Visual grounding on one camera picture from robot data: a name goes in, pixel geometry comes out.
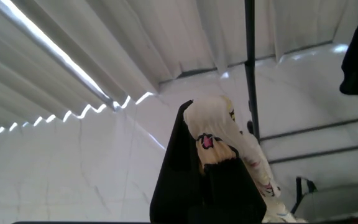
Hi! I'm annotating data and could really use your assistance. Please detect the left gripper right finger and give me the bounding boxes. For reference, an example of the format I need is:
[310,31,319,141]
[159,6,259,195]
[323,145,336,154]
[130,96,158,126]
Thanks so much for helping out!
[202,156,268,224]

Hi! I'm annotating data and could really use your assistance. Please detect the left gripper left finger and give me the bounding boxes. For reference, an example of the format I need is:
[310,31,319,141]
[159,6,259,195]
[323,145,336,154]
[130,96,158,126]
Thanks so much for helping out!
[149,99,205,224]

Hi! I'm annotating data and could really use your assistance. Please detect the cream printed garment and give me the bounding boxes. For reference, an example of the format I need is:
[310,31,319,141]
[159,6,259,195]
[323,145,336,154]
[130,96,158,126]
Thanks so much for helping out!
[183,94,308,223]

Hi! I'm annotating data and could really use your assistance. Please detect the black clothes rack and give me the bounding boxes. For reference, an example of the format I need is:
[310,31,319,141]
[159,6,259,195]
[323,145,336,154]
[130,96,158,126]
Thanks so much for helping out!
[243,0,358,166]

